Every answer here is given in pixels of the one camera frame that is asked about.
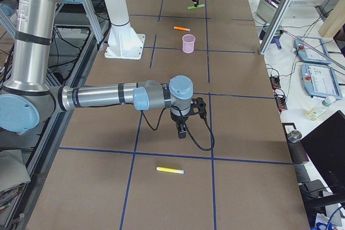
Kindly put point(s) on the green highlighter pen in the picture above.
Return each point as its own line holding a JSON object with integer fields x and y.
{"x": 192, "y": 7}

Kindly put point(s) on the orange highlighter pen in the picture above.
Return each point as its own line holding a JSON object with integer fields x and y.
{"x": 181, "y": 28}

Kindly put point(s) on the pink mesh pen holder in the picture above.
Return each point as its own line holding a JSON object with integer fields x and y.
{"x": 188, "y": 43}

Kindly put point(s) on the silver toaster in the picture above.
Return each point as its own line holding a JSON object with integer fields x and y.
{"x": 267, "y": 8}

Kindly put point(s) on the orange black power strip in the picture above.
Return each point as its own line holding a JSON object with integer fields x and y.
{"x": 279, "y": 94}

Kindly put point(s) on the steel cup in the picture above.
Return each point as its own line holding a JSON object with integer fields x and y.
{"x": 294, "y": 136}

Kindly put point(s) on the upper teach pendant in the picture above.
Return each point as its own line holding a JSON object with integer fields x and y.
{"x": 312, "y": 50}

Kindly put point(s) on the teach pendant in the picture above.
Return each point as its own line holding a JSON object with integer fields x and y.
{"x": 320, "y": 81}
{"x": 312, "y": 50}

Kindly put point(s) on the clear bottle yellow liquid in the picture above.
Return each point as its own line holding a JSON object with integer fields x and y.
{"x": 320, "y": 108}

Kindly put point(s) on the lower teach pendant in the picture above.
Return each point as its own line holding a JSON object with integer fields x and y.
{"x": 320, "y": 81}

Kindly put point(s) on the black monitor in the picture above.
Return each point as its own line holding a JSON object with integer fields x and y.
{"x": 325, "y": 147}

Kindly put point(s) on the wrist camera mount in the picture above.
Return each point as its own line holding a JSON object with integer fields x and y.
{"x": 198, "y": 107}

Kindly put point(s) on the aluminium frame post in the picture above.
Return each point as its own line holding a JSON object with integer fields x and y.
{"x": 273, "y": 26}

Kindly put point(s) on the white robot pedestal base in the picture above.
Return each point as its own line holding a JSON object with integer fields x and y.
{"x": 123, "y": 41}

